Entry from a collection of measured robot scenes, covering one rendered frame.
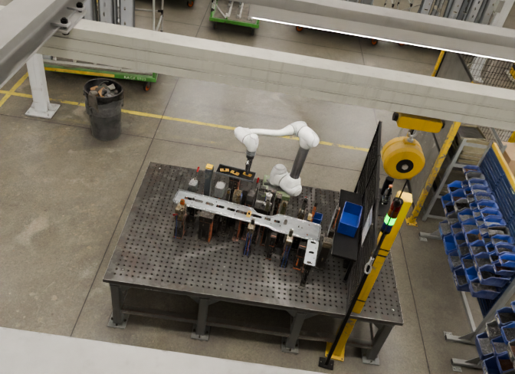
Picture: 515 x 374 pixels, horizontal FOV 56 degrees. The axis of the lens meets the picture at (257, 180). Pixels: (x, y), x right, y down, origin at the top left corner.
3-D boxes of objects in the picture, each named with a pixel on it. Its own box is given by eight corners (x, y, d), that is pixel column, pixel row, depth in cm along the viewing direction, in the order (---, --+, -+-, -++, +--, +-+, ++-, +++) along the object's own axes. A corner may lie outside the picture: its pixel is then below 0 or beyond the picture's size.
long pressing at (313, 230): (170, 204, 441) (170, 202, 440) (178, 188, 458) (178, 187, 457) (319, 242, 430) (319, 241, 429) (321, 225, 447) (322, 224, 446)
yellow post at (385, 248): (324, 356, 456) (392, 201, 328) (326, 340, 470) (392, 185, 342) (343, 362, 455) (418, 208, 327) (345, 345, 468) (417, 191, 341)
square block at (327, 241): (314, 268, 444) (323, 242, 421) (315, 262, 450) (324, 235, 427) (323, 270, 444) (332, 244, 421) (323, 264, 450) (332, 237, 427)
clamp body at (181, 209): (171, 238, 448) (172, 210, 425) (176, 228, 460) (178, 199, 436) (182, 241, 447) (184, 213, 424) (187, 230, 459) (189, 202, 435)
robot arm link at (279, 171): (277, 174, 522) (280, 159, 508) (288, 184, 513) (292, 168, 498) (265, 179, 514) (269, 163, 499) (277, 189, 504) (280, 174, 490)
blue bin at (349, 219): (336, 231, 437) (339, 221, 429) (342, 211, 460) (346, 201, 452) (354, 237, 435) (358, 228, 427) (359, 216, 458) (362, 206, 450)
